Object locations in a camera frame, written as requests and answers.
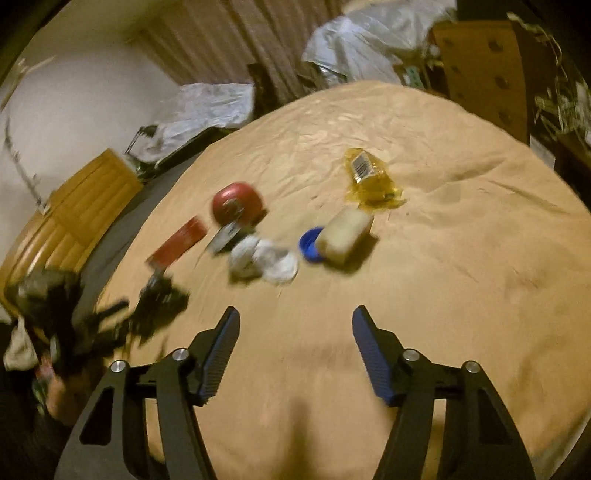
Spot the white plastic cover sheet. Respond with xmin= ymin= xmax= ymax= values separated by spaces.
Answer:
xmin=139 ymin=82 xmax=256 ymax=160
xmin=302 ymin=0 xmax=458 ymax=86

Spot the beige foam block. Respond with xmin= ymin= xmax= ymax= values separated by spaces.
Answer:
xmin=321 ymin=206 xmax=375 ymax=265

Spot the brown curtain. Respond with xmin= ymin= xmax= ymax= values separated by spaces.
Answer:
xmin=139 ymin=0 xmax=352 ymax=104

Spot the red round tin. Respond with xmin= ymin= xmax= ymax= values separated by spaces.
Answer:
xmin=211 ymin=182 xmax=267 ymax=227

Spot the dark grey bed sheet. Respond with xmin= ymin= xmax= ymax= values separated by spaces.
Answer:
xmin=0 ymin=152 xmax=208 ymax=352

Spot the black plastic wrapper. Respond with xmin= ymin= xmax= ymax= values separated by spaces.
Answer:
xmin=126 ymin=272 xmax=192 ymax=343

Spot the thin wall cable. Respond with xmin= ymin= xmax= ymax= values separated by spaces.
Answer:
xmin=0 ymin=115 xmax=47 ymax=213

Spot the black desk lamp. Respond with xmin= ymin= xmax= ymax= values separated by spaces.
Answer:
xmin=122 ymin=124 xmax=162 ymax=178

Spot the yellow plastic wrapper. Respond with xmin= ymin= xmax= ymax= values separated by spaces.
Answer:
xmin=344 ymin=148 xmax=407 ymax=210

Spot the blue bottle cap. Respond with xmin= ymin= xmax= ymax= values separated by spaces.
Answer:
xmin=299 ymin=227 xmax=326 ymax=263

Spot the pink box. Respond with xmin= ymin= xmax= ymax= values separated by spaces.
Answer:
xmin=147 ymin=217 xmax=207 ymax=268

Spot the person's left hand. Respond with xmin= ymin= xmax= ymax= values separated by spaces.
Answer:
xmin=44 ymin=369 xmax=93 ymax=425

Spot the white crumpled wrapper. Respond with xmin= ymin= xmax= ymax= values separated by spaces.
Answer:
xmin=228 ymin=235 xmax=300 ymax=283

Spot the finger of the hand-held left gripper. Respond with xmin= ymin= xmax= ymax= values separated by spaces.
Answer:
xmin=90 ymin=299 xmax=134 ymax=333

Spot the wooden dresser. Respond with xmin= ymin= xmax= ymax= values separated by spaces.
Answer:
xmin=431 ymin=21 xmax=532 ymax=144

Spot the tangle of white cables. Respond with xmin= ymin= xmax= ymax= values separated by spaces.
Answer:
xmin=508 ymin=11 xmax=591 ymax=148

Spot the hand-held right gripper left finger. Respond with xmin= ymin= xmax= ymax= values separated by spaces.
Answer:
xmin=54 ymin=305 xmax=242 ymax=480

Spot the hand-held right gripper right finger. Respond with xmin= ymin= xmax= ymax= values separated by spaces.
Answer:
xmin=352 ymin=305 xmax=536 ymax=480

